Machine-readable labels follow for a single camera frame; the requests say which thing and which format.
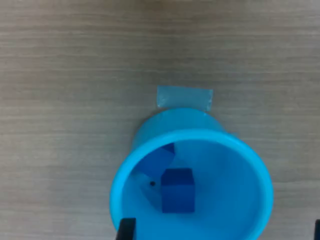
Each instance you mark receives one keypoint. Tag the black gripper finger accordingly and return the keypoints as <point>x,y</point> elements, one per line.
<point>127,230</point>
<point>318,231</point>

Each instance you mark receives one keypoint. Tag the blue cube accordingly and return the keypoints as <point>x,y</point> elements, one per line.
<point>178,192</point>
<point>156,161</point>

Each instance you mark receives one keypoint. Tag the blue plastic cup bin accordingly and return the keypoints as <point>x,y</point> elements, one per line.
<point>225,175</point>

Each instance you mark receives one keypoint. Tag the blue tape cross marker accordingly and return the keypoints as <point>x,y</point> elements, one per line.
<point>183,97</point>

